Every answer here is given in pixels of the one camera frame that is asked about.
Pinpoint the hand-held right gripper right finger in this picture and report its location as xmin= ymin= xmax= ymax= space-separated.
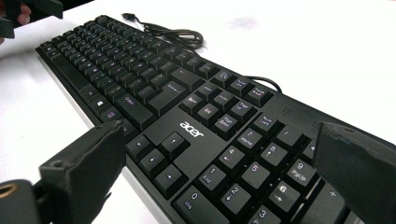
xmin=312 ymin=121 xmax=396 ymax=224

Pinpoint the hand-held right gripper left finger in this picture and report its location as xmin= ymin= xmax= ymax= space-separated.
xmin=39 ymin=119 xmax=127 ymax=224

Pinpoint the black computer keyboard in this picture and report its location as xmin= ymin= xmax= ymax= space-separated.
xmin=35 ymin=14 xmax=396 ymax=224

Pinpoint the black keyboard cable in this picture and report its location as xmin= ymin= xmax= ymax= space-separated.
xmin=120 ymin=12 xmax=284 ymax=94

